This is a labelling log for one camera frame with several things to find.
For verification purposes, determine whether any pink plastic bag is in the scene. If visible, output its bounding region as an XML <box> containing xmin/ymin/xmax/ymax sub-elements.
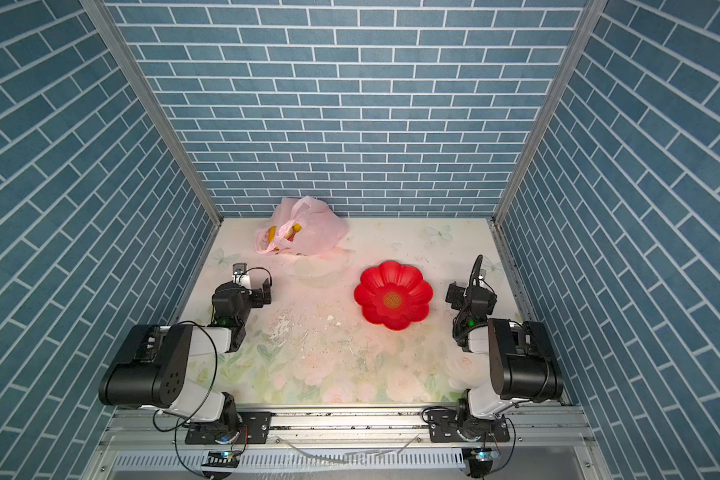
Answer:
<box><xmin>254</xmin><ymin>196</ymin><xmax>349</xmax><ymax>256</ymax></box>

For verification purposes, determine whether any yellow fake banana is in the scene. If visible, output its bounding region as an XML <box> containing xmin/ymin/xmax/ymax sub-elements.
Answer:
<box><xmin>267</xmin><ymin>223</ymin><xmax>302</xmax><ymax>243</ymax></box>

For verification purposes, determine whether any red flower-shaped plate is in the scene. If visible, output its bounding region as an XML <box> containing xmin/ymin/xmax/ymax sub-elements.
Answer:
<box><xmin>353</xmin><ymin>261</ymin><xmax>434</xmax><ymax>331</ymax></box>

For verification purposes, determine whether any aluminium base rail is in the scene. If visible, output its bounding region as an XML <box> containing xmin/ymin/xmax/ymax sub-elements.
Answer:
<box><xmin>83</xmin><ymin>403</ymin><xmax>609</xmax><ymax>479</ymax></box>

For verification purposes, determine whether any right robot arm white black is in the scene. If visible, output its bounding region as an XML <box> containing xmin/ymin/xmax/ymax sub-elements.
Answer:
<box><xmin>445</xmin><ymin>278</ymin><xmax>564</xmax><ymax>423</ymax></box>

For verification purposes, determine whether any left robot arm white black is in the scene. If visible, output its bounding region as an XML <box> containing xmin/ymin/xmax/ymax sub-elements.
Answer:
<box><xmin>98</xmin><ymin>273</ymin><xmax>273</xmax><ymax>431</ymax></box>

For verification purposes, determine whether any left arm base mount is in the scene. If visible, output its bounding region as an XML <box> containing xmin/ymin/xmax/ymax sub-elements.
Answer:
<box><xmin>185</xmin><ymin>411</ymin><xmax>273</xmax><ymax>446</ymax></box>

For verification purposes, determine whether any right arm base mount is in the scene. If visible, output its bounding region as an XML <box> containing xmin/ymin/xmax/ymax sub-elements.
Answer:
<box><xmin>420</xmin><ymin>407</ymin><xmax>510</xmax><ymax>443</ymax></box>

